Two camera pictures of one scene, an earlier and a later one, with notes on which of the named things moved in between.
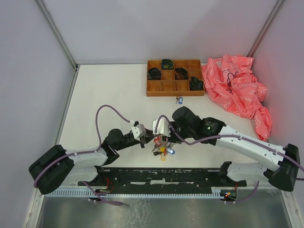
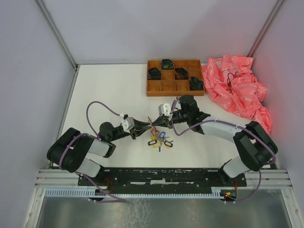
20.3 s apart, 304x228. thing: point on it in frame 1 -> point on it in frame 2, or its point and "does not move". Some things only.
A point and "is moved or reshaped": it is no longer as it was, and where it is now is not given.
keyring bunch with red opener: (162, 148) is moved or reshaped
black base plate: (162, 179) does not move
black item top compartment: (167, 64) does not move
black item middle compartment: (181, 73) does not move
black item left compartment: (154, 73) does not move
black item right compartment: (195, 84) does not move
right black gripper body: (174, 137) -> (167, 122)
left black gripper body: (142, 139) -> (134, 133)
